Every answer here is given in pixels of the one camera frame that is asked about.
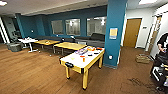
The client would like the yellow air hockey table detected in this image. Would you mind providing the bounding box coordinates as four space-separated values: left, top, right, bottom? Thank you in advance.
58 45 106 91

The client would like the dark grey sofa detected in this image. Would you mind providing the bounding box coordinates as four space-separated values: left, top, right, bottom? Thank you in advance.
74 32 106 49

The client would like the dark bowl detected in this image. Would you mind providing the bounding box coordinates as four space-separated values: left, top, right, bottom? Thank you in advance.
92 50 101 56

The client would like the low wooden table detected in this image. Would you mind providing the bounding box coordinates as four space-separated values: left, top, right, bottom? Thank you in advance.
32 38 62 51
52 41 88 56

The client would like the white pillar outlet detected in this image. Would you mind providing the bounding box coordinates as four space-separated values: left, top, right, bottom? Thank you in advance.
107 54 114 61

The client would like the long grey bench sofa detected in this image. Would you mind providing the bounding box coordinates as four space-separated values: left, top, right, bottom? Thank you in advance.
34 34 76 43

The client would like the small white table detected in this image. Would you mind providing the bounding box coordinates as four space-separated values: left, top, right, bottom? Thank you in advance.
17 37 40 54

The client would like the wicker basket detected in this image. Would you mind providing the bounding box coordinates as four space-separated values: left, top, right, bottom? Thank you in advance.
134 52 153 65

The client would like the grey ottoman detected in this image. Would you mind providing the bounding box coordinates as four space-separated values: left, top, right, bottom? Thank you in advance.
6 41 25 53

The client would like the ceiling light panel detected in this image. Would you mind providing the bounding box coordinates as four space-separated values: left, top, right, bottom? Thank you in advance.
137 0 158 6
0 0 9 7

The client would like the person in black shirt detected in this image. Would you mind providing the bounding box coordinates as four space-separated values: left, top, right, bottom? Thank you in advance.
156 31 168 57

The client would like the black wheeled cart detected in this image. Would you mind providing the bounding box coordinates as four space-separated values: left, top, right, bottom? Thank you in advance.
149 54 168 93

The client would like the glass wall window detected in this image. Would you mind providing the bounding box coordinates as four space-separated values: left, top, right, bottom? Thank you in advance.
64 17 82 37
86 16 108 37
50 19 65 36

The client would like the beige wall plaque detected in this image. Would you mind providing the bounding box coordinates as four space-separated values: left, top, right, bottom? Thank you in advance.
108 26 119 41

